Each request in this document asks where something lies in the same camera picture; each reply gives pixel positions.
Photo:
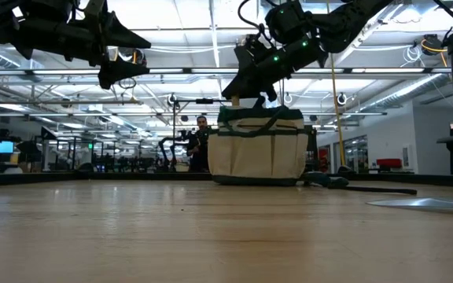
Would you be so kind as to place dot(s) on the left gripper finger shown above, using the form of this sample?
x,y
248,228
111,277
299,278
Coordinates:
x,y
122,37
118,74

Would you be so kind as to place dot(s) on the cream green canvas gardening bag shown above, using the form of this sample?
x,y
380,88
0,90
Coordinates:
x,y
258,157

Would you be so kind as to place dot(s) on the background black robot arm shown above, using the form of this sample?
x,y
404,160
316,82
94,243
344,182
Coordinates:
x,y
171,143

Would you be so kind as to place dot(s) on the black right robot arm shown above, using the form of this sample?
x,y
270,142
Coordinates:
x,y
348,19

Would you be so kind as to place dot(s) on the person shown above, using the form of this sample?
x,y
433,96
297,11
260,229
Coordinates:
x,y
199,145

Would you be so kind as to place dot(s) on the red background box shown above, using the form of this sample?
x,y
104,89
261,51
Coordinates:
x,y
388,162

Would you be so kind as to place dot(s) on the black background stand frame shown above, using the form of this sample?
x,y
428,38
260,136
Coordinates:
x,y
205,101

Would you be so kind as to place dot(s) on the black aluminium table frame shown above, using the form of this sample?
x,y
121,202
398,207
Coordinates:
x,y
14,178

